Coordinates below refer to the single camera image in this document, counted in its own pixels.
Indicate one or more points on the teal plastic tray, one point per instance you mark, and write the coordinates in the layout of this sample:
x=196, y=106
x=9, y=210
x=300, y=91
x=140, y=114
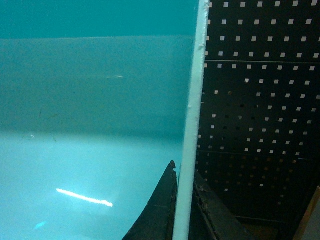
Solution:
x=94, y=99

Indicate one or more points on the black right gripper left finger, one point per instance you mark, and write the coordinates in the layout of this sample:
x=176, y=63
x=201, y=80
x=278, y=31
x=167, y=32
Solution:
x=156, y=222

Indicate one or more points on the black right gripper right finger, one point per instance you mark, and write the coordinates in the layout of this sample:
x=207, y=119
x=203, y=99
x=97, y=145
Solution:
x=210, y=219

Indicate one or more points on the black perforated metal panel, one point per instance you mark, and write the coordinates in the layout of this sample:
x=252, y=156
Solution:
x=259, y=128

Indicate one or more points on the wooden board corner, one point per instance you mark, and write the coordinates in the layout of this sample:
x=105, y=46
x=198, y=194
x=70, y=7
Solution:
x=307, y=215

